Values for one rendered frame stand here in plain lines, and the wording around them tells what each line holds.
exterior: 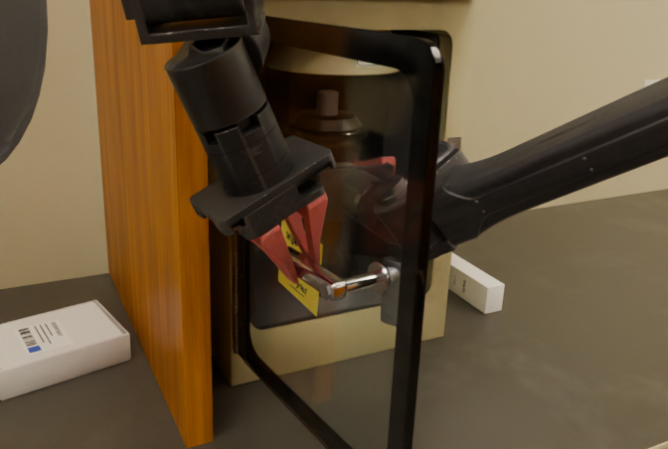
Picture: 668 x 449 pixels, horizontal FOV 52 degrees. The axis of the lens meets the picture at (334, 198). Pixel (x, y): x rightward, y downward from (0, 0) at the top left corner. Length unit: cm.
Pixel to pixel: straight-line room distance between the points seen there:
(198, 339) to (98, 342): 22
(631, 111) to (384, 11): 34
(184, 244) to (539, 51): 106
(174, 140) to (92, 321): 39
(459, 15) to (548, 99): 76
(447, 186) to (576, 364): 43
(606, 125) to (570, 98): 107
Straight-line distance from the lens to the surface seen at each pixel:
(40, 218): 120
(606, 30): 170
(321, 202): 52
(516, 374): 96
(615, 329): 113
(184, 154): 65
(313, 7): 78
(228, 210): 50
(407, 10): 83
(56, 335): 96
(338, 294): 52
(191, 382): 75
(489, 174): 63
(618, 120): 58
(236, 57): 47
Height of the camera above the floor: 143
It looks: 18 degrees down
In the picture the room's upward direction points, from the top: 2 degrees clockwise
